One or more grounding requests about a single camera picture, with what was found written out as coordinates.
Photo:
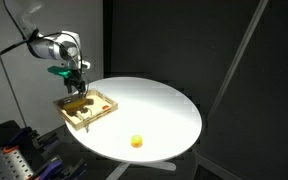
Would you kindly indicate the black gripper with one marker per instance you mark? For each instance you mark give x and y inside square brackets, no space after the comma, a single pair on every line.
[74,79]

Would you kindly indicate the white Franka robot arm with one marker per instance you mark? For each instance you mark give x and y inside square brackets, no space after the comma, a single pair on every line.
[47,46]

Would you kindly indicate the wooden tray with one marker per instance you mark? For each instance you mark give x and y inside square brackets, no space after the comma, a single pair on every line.
[84,121]

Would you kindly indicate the small red tomato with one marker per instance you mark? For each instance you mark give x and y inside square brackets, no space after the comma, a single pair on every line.
[106,107]

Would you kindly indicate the black spring clamp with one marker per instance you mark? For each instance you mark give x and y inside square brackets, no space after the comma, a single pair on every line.
[47,140]

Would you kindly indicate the yellow orange round fruit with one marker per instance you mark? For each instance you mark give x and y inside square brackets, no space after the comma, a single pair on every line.
[136,141]

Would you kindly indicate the purple spring clamp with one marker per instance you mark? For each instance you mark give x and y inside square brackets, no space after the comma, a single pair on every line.
[49,169]

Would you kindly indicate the purple clamp with orange tip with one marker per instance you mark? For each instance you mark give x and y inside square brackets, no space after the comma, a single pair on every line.
[12,146]

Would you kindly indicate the perforated metal plate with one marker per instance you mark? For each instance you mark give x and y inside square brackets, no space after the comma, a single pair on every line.
[7,165]

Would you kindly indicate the white table base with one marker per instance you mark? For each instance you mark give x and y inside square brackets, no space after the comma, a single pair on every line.
[157,165]

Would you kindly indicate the grey diagonal metal strip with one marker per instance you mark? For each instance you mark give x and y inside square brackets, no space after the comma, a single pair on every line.
[237,56]

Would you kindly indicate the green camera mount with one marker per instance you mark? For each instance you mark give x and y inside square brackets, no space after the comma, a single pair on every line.
[58,70]

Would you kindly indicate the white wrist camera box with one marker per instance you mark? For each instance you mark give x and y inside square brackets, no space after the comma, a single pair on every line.
[85,65]

